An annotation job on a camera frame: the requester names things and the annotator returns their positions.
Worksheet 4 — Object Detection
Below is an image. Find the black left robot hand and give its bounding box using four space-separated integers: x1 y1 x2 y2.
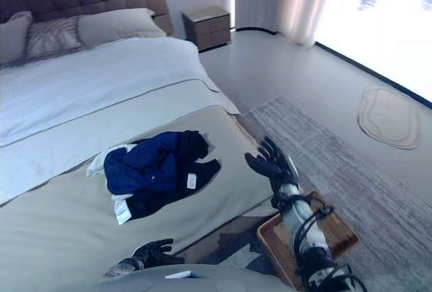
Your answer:
131 238 186 268

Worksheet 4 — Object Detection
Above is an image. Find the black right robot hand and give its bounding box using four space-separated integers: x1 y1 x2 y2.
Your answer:
244 136 299 192

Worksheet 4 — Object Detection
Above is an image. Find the beige bed runner blanket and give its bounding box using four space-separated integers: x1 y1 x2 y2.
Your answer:
0 104 277 283

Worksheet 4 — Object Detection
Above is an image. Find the brown woven basket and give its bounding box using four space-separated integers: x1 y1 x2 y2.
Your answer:
256 189 360 292

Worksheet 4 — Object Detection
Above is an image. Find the bed with white duvet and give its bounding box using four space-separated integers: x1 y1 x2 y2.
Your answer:
0 36 241 205

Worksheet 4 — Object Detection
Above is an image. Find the grey robot torso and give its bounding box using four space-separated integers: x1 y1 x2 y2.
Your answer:
80 264 298 292

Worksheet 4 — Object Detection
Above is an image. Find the grey striped rug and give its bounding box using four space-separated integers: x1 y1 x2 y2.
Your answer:
241 96 432 292

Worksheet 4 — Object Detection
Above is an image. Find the black garment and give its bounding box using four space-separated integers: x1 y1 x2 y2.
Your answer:
127 129 223 220

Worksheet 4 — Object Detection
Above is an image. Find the blue garment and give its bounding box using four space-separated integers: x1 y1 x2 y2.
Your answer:
103 131 190 195

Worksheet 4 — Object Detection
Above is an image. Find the white garment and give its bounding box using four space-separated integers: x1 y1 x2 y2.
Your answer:
86 143 136 226

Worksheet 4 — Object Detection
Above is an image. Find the beige oval floor mat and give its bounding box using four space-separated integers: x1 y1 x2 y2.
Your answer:
357 84 421 150

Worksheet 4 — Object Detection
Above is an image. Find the brown nightstand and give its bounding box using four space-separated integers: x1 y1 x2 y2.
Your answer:
182 5 232 53

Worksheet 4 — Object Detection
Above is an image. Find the white sheer curtain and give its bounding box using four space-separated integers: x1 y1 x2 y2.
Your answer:
234 0 371 49

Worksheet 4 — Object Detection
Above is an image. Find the beige pillow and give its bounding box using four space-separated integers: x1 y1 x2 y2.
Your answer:
76 7 167 49

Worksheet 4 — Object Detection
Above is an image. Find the striped pillow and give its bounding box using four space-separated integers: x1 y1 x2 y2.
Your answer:
25 15 87 60

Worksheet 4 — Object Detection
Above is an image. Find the grey-brown pillow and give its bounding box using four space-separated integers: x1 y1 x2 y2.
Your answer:
0 10 34 67

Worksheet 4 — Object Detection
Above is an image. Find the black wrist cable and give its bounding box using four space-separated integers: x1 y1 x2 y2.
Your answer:
271 190 369 292

